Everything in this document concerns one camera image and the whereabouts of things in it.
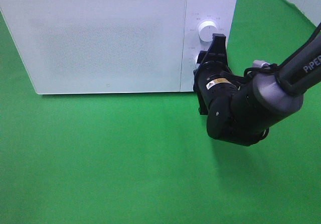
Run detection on white timer knob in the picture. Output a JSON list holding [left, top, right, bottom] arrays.
[[192, 56, 200, 69]]

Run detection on white microwave oven body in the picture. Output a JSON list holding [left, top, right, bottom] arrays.
[[1, 0, 237, 93]]

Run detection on green table cloth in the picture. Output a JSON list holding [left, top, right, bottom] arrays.
[[1, 17, 320, 223]]

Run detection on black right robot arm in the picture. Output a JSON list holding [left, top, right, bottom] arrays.
[[193, 27, 320, 146]]

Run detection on white microwave door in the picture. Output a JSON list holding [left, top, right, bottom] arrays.
[[1, 0, 185, 94]]

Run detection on white upper power knob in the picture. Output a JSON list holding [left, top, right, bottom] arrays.
[[198, 20, 218, 42]]

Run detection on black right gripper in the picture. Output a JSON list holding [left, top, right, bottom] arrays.
[[193, 33, 237, 116]]

